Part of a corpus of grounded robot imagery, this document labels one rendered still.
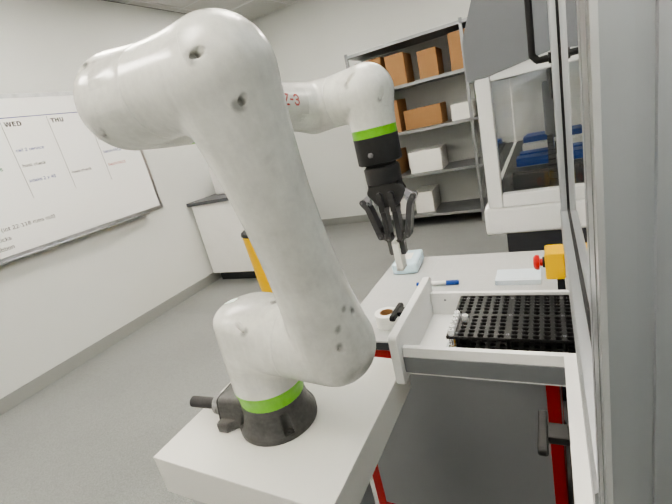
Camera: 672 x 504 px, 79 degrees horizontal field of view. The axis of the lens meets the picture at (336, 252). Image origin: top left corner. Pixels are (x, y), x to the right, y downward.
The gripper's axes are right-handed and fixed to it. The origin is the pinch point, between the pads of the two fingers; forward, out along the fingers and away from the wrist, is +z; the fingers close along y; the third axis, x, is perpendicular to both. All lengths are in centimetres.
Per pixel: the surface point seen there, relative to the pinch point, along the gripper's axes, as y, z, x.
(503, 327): -20.8, 13.5, 8.0
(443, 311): -5.2, 18.9, -8.0
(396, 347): -2.4, 12.5, 17.8
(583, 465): -32, 11, 42
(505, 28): -21, -46, -77
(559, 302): -30.6, 13.7, -2.2
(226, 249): 274, 65, -227
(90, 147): 304, -60, -146
